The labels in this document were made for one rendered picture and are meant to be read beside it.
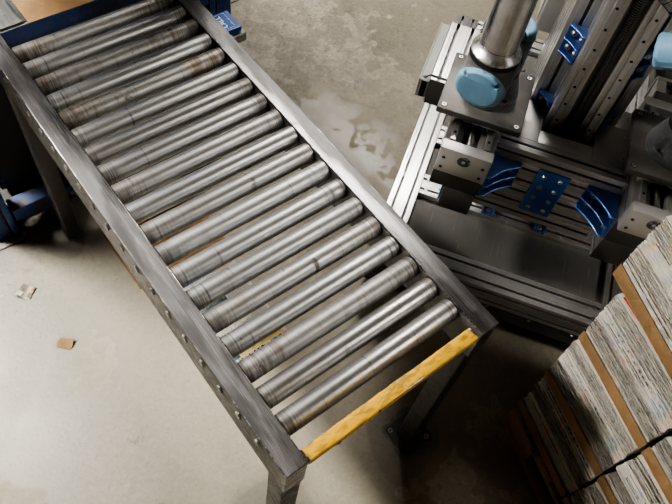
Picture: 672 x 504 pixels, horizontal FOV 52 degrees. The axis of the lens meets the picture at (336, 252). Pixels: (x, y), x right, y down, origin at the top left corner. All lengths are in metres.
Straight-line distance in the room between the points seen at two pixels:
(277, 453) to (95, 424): 1.00
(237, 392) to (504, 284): 1.15
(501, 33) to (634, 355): 0.74
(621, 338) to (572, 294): 0.69
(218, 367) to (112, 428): 0.88
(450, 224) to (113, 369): 1.19
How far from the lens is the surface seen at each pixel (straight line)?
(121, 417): 2.20
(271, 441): 1.31
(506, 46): 1.56
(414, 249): 1.53
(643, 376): 1.62
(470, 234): 2.33
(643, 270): 1.54
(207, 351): 1.37
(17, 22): 2.03
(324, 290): 1.44
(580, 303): 2.32
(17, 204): 2.49
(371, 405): 1.33
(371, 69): 3.07
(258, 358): 1.37
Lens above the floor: 2.05
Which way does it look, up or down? 57 degrees down
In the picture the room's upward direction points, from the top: 11 degrees clockwise
